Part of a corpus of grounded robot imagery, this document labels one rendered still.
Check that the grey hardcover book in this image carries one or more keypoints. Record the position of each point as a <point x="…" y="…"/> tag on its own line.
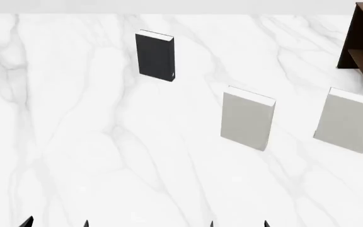
<point x="347" y="120"/>
<point x="246" y="119"/>

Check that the black hardcover book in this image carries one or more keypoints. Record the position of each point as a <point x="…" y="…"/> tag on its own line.
<point x="153" y="56"/>

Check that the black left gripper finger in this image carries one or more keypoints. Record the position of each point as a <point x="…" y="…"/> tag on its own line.
<point x="27" y="222"/>
<point x="86" y="224"/>

